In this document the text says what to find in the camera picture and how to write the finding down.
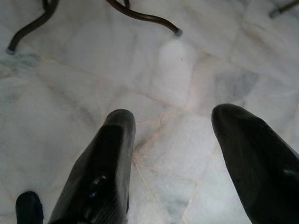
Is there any black robot foot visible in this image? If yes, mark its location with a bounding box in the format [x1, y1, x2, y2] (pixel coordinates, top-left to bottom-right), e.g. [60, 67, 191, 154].
[15, 190, 44, 224]

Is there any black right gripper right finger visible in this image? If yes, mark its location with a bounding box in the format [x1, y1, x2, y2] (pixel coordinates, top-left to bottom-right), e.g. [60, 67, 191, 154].
[211, 103, 299, 224]

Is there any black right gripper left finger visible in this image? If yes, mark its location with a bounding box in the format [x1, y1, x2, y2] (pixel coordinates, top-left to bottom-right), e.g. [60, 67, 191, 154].
[48, 109, 137, 224]

